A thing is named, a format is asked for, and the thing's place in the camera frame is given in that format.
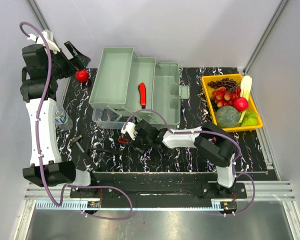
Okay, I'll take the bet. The white corn cob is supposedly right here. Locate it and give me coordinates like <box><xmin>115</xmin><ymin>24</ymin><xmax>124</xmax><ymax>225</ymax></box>
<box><xmin>240</xmin><ymin>75</ymin><xmax>252</xmax><ymax>101</ymax></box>

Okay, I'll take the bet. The translucent green tool box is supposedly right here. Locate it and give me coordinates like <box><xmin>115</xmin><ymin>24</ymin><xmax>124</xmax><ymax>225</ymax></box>
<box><xmin>88</xmin><ymin>47</ymin><xmax>190</xmax><ymax>129</ymax></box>

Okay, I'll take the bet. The black handled tool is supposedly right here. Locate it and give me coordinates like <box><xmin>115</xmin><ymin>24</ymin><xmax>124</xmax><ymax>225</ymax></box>
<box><xmin>88</xmin><ymin>147</ymin><xmax>122</xmax><ymax>155</ymax></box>

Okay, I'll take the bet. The dark purple grape bunch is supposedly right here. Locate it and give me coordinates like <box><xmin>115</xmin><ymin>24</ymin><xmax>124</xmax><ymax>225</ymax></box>
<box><xmin>207</xmin><ymin>78</ymin><xmax>238</xmax><ymax>90</ymax></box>

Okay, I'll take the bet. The clear water bottle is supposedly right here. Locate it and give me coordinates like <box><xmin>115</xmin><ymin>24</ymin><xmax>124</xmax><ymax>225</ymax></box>
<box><xmin>54</xmin><ymin>105</ymin><xmax>73</xmax><ymax>131</ymax></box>

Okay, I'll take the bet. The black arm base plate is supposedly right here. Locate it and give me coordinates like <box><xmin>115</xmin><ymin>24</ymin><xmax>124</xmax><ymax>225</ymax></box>
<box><xmin>70</xmin><ymin>176</ymin><xmax>248</xmax><ymax>209</ymax></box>

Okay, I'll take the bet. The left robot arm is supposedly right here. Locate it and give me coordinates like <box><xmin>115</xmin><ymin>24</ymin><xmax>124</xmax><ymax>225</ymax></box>
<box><xmin>20</xmin><ymin>41</ymin><xmax>99</xmax><ymax>198</ymax></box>

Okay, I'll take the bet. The aluminium frame post left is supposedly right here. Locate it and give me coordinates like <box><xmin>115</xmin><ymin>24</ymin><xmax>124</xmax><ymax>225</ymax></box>
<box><xmin>25</xmin><ymin>0</ymin><xmax>50</xmax><ymax>30</ymax></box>

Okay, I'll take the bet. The aluminium front rail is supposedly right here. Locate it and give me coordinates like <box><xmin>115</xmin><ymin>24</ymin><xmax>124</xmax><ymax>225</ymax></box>
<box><xmin>25</xmin><ymin>181</ymin><xmax>295</xmax><ymax>212</ymax></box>

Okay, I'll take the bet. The red utility knife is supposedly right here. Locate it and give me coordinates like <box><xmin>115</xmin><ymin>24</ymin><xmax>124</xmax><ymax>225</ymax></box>
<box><xmin>118</xmin><ymin>137</ymin><xmax>129</xmax><ymax>145</ymax></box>
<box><xmin>137</xmin><ymin>82</ymin><xmax>147</xmax><ymax>109</ymax></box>

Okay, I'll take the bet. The red plastic apple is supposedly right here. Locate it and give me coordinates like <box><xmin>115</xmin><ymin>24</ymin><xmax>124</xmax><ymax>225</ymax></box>
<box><xmin>75</xmin><ymin>69</ymin><xmax>89</xmax><ymax>83</ymax></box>

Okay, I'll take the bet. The aluminium frame post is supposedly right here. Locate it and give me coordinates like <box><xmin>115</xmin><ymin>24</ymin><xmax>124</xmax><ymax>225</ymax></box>
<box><xmin>242</xmin><ymin>0</ymin><xmax>291</xmax><ymax>75</ymax></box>
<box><xmin>25</xmin><ymin>0</ymin><xmax>50</xmax><ymax>30</ymax></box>

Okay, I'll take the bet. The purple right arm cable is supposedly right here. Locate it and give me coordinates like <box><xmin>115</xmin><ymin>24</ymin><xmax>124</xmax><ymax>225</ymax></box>
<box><xmin>123</xmin><ymin>109</ymin><xmax>256</xmax><ymax>217</ymax></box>

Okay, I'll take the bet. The green pepper toy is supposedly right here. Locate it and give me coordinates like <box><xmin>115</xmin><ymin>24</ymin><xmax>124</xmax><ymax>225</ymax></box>
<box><xmin>240</xmin><ymin>111</ymin><xmax>258</xmax><ymax>127</ymax></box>

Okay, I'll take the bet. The yellow plastic fruit tray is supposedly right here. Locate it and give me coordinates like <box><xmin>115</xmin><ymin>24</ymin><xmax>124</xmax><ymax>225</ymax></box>
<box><xmin>201</xmin><ymin>73</ymin><xmax>263</xmax><ymax>133</ymax></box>

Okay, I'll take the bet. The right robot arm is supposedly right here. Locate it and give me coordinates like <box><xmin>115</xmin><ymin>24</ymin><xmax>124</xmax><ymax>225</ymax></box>
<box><xmin>126</xmin><ymin>120</ymin><xmax>236</xmax><ymax>198</ymax></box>

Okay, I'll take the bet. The aluminium frame post right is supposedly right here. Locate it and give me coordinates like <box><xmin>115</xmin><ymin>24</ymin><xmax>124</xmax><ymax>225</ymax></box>
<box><xmin>242</xmin><ymin>0</ymin><xmax>291</xmax><ymax>75</ymax></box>

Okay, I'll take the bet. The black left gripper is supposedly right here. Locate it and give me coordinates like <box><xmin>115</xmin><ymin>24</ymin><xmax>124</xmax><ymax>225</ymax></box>
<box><xmin>46</xmin><ymin>41</ymin><xmax>90</xmax><ymax>80</ymax></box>

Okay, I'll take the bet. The small hammer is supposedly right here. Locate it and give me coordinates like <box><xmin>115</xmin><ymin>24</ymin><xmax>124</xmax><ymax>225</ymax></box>
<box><xmin>70</xmin><ymin>134</ymin><xmax>85</xmax><ymax>153</ymax></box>

